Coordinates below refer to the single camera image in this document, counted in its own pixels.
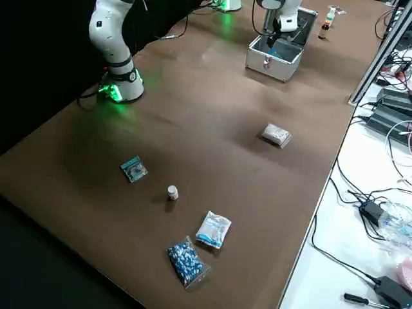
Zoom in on clear plastic bag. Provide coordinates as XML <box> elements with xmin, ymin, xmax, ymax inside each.
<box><xmin>378</xmin><ymin>201</ymin><xmax>412</xmax><ymax>250</ymax></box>

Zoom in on white blue soft packet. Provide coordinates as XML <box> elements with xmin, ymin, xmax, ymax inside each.
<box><xmin>195</xmin><ymin>211</ymin><xmax>232</xmax><ymax>250</ymax></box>

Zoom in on pink round object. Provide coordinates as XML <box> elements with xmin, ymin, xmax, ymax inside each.
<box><xmin>397</xmin><ymin>257</ymin><xmax>412</xmax><ymax>290</ymax></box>

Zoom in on black base cable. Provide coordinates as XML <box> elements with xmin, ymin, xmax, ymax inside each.
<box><xmin>76</xmin><ymin>88</ymin><xmax>109</xmax><ymax>111</ymax></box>

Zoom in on white gauze packet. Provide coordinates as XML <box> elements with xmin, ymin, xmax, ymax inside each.
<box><xmin>259</xmin><ymin>123</ymin><xmax>292</xmax><ymax>149</ymax></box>

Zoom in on silver aluminium medical case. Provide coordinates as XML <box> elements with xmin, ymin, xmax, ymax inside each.
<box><xmin>245</xmin><ymin>8</ymin><xmax>319</xmax><ymax>83</ymax></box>

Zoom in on small black power adapter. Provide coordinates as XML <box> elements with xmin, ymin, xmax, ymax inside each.
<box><xmin>359</xmin><ymin>201</ymin><xmax>386</xmax><ymax>223</ymax></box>

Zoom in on blue white capsule bag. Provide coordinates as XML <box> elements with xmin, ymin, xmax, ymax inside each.
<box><xmin>165</xmin><ymin>236</ymin><xmax>212</xmax><ymax>292</ymax></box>

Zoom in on black handled screwdriver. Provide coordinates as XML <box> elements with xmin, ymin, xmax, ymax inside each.
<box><xmin>343</xmin><ymin>292</ymin><xmax>392</xmax><ymax>309</ymax></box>

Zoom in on small teal packet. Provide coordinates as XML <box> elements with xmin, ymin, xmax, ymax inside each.
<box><xmin>120</xmin><ymin>156</ymin><xmax>149</xmax><ymax>183</ymax></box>

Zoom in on black power brick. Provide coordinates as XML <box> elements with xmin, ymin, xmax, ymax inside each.
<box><xmin>375</xmin><ymin>276</ymin><xmax>412</xmax><ymax>309</ymax></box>

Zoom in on black cable silver connector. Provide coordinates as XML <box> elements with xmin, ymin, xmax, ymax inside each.
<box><xmin>138</xmin><ymin>0</ymin><xmax>209</xmax><ymax>41</ymax></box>

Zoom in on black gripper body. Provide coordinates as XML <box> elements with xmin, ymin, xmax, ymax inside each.
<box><xmin>265</xmin><ymin>32</ymin><xmax>282</xmax><ymax>48</ymax></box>

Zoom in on aluminium frame post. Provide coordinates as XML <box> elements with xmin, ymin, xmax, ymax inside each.
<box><xmin>348</xmin><ymin>8</ymin><xmax>412</xmax><ymax>106</ymax></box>

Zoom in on long black desk cable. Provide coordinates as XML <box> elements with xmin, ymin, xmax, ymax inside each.
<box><xmin>310</xmin><ymin>214</ymin><xmax>382</xmax><ymax>287</ymax></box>

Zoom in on brown bottle orange cap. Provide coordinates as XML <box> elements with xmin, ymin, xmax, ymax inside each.
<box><xmin>318</xmin><ymin>19</ymin><xmax>332</xmax><ymax>40</ymax></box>

